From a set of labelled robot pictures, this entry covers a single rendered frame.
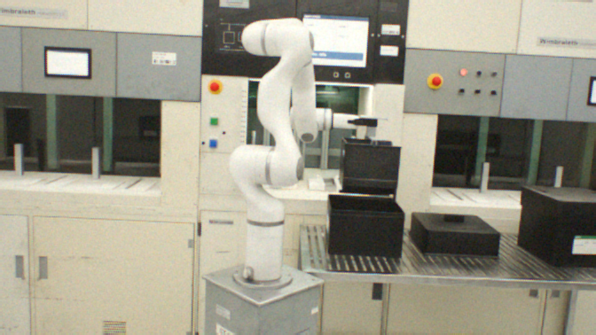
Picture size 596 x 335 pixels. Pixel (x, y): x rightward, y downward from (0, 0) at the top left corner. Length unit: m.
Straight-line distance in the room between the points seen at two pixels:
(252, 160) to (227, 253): 0.93
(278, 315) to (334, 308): 0.93
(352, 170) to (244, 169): 0.49
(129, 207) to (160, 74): 0.61
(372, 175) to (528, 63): 0.94
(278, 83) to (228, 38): 0.77
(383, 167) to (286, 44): 0.62
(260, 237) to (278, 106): 0.40
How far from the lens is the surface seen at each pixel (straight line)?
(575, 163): 3.15
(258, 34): 1.60
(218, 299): 1.67
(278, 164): 1.52
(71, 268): 2.61
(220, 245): 2.39
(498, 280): 1.90
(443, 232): 2.03
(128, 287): 2.55
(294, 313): 1.64
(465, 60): 2.38
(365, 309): 2.51
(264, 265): 1.61
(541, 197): 2.18
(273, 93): 1.55
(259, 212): 1.56
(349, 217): 1.90
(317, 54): 2.27
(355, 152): 1.89
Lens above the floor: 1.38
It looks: 8 degrees down
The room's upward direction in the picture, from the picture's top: 3 degrees clockwise
